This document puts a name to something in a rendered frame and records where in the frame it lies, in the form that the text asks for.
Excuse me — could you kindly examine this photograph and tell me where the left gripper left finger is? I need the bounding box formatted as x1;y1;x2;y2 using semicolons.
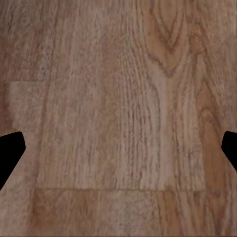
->
0;131;26;191

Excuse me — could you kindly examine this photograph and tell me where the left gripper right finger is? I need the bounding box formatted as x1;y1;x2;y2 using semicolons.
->
221;131;237;171

